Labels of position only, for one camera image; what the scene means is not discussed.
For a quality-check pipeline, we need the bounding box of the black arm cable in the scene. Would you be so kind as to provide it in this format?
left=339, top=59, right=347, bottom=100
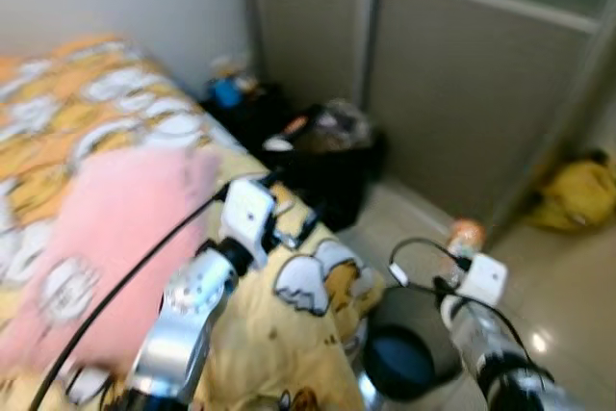
left=388, top=237, right=473, bottom=298
left=29, top=192, right=232, bottom=411

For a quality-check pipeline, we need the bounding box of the black bag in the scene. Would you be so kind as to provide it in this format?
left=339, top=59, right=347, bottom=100
left=258, top=101, right=388, bottom=232

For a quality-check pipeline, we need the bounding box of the clear plastic bag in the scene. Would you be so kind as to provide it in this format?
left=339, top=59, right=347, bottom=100
left=321, top=98, right=374, bottom=154

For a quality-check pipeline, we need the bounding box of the black side table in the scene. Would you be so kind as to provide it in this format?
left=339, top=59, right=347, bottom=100
left=200, top=74, right=295, bottom=154

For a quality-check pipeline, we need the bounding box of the bottle with orange label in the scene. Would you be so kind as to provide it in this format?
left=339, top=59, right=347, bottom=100
left=448, top=219, right=486, bottom=260

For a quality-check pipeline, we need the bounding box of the blue small container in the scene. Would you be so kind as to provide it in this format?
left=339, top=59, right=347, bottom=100
left=213, top=78, right=243, bottom=110

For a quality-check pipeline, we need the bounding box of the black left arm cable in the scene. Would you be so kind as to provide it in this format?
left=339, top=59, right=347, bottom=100
left=29, top=192, right=232, bottom=411

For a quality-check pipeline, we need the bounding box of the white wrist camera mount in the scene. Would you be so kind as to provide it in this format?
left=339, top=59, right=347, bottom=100
left=456, top=254, right=509, bottom=307
left=218, top=177, right=279, bottom=260

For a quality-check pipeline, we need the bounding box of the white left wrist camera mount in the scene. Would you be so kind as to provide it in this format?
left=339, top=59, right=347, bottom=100
left=218, top=177, right=279, bottom=260

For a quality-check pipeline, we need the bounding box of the grey sliding door panel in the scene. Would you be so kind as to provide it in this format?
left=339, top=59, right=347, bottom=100
left=248, top=0, right=374, bottom=142
left=366, top=0, right=616, bottom=231

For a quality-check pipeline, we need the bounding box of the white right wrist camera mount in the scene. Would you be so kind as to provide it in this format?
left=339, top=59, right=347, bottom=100
left=456, top=254, right=509, bottom=307

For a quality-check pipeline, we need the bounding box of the yellow cartoon print quilt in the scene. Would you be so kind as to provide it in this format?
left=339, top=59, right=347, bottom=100
left=0, top=34, right=388, bottom=411

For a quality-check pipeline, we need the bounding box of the pink fluffy pillow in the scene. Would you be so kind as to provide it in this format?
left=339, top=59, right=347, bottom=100
left=0, top=145, right=224, bottom=375

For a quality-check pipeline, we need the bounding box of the yellow bag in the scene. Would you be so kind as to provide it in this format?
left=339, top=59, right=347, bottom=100
left=523, top=149, right=616, bottom=233

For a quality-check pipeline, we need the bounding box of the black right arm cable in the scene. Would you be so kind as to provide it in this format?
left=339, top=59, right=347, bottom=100
left=388, top=237, right=473, bottom=298

